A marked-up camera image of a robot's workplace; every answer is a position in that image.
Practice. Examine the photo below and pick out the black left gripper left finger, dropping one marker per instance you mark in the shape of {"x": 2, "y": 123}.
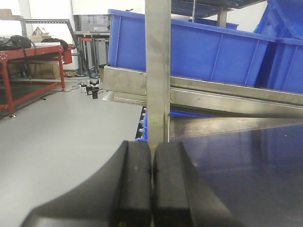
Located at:
{"x": 117, "y": 195}

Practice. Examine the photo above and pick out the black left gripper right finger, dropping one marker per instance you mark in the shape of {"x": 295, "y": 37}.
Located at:
{"x": 182, "y": 198}

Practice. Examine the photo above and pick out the stainless steel workbench rack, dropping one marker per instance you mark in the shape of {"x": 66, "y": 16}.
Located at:
{"x": 180, "y": 107}

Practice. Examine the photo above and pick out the black device on floor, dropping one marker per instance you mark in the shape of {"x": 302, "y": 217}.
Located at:
{"x": 91, "y": 87}

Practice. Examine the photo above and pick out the blue bin centre left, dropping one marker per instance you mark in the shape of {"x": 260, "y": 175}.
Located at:
{"x": 198, "y": 51}

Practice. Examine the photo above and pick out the blue bin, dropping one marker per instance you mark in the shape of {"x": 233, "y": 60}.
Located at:
{"x": 198, "y": 51}
{"x": 282, "y": 66}

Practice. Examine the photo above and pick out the cardboard box under table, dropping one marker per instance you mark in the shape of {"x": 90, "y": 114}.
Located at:
{"x": 45, "y": 71}

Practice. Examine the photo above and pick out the blue bin centre right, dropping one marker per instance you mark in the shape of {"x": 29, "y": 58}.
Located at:
{"x": 282, "y": 66}

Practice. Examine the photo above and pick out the black bag on table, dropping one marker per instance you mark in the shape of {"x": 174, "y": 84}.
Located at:
{"x": 15, "y": 42}

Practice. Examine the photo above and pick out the red metal frame table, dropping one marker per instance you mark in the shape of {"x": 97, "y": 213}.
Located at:
{"x": 33, "y": 55}

